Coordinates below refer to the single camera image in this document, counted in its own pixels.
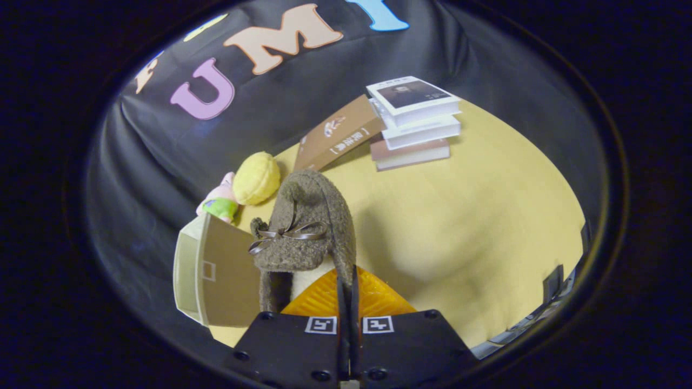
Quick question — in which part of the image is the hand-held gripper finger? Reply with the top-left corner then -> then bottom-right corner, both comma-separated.
224,266 -> 349,388
349,265 -> 479,388

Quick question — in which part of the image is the beige storage box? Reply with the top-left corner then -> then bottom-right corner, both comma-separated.
173,212 -> 261,328

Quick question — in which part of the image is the brown fuzzy shoe with bow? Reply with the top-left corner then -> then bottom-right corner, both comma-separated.
249,169 -> 357,314

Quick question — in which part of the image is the pink plush toy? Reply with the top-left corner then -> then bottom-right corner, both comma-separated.
196,172 -> 239,224

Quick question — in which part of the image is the yellow plush toy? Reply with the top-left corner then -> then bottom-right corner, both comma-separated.
232,151 -> 282,206

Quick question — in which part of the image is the dark upright object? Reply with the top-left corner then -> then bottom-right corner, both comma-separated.
543,265 -> 564,300

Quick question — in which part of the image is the plain white book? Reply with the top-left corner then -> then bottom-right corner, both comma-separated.
381,115 -> 462,151

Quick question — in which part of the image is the white book with dark photo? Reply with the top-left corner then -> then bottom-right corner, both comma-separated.
366,76 -> 462,128

